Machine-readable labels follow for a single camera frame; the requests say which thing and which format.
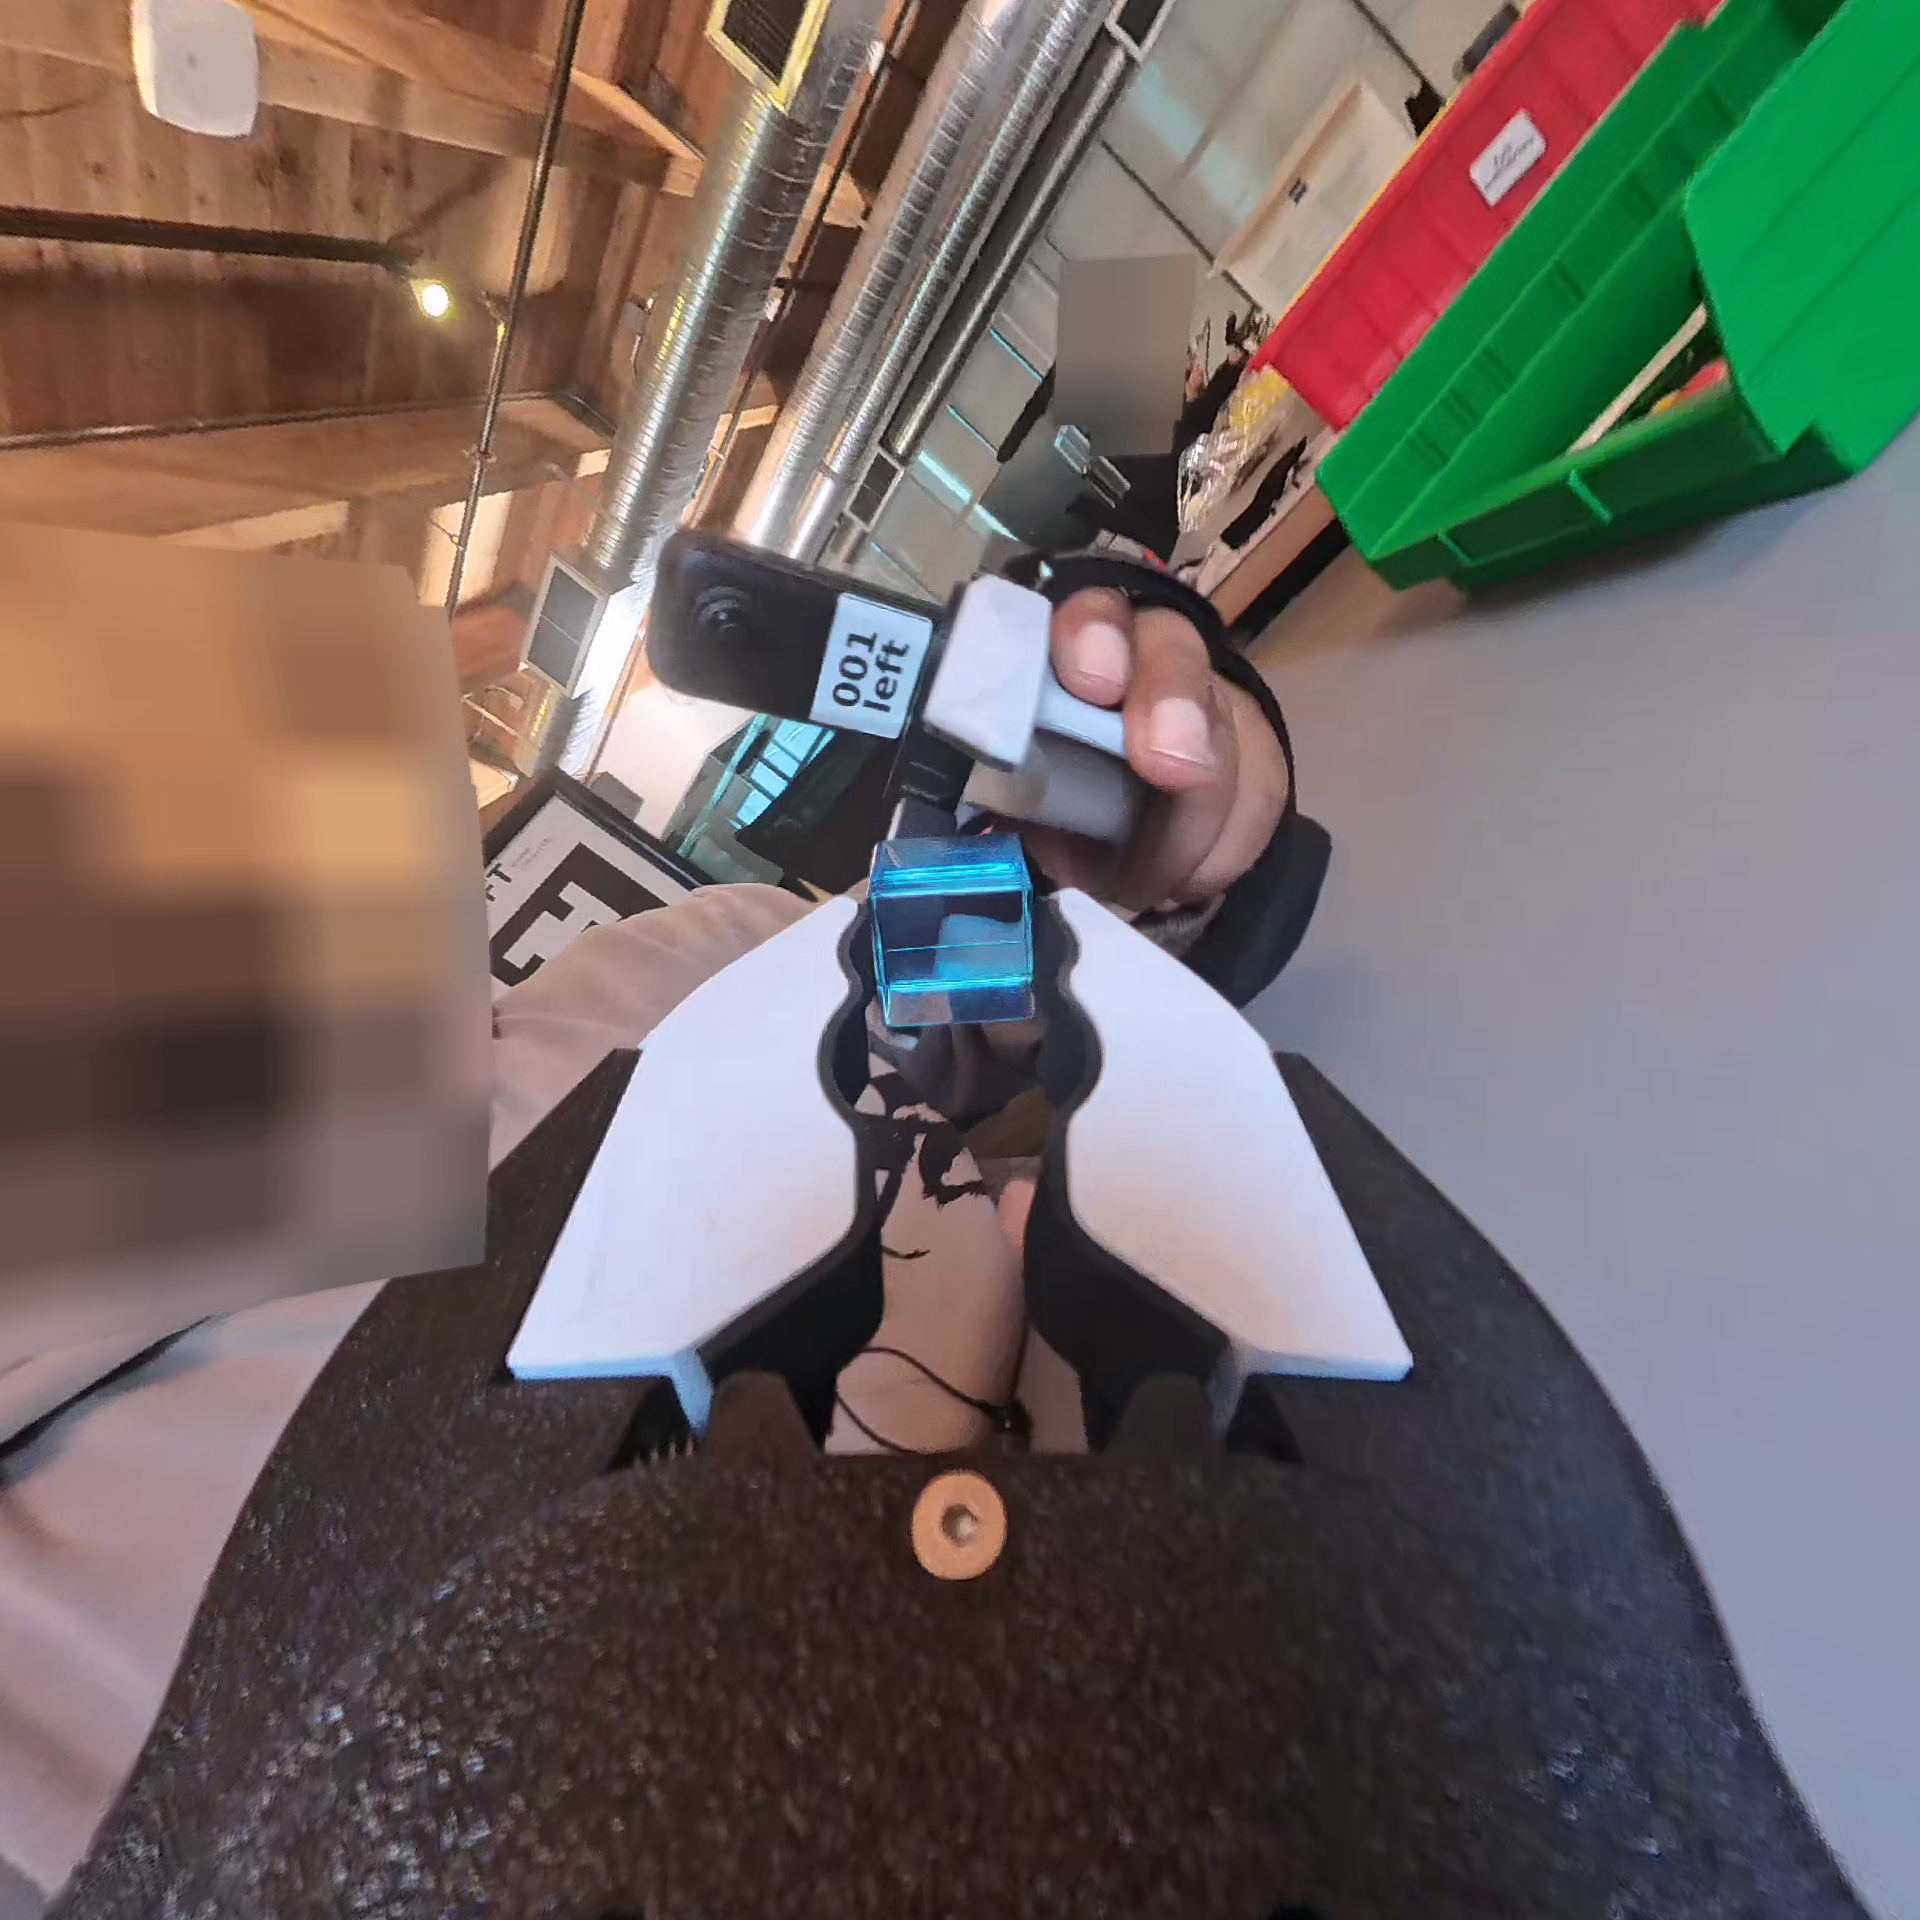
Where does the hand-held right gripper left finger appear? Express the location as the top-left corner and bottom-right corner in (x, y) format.
(505, 899), (888, 1426)

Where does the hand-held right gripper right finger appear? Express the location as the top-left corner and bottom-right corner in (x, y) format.
(1035, 887), (1415, 1432)

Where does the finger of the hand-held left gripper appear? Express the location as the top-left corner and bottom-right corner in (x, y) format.
(917, 577), (1054, 775)

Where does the small clear cube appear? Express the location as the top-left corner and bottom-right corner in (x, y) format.
(869, 835), (1043, 1032)

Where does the green plastic bin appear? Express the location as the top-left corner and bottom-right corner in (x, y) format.
(1316, 0), (1920, 593)

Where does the person's left hand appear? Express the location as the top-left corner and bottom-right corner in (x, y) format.
(1033, 585), (1299, 912)

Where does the dark rounded pad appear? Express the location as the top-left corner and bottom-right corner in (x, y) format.
(1200, 816), (1334, 1007)

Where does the black framed marker sign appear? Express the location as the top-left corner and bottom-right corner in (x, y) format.
(482, 771), (709, 997)

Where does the clear plastic bag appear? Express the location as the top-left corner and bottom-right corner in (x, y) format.
(1176, 366), (1296, 527)

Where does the black cloth piece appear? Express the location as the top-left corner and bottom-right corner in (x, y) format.
(1218, 436), (1311, 550)

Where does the clear plastic box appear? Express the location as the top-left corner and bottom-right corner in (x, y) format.
(1213, 75), (1422, 320)

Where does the ceiling air vent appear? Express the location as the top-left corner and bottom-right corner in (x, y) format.
(707, 0), (831, 108)

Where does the person's beige sweatshirt torso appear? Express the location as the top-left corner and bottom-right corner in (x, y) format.
(0, 882), (1092, 1905)

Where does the red basket yellow rim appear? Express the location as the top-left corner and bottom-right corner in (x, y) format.
(1251, 0), (1727, 436)

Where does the white ceiling device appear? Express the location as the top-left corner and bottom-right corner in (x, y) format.
(132, 0), (263, 141)

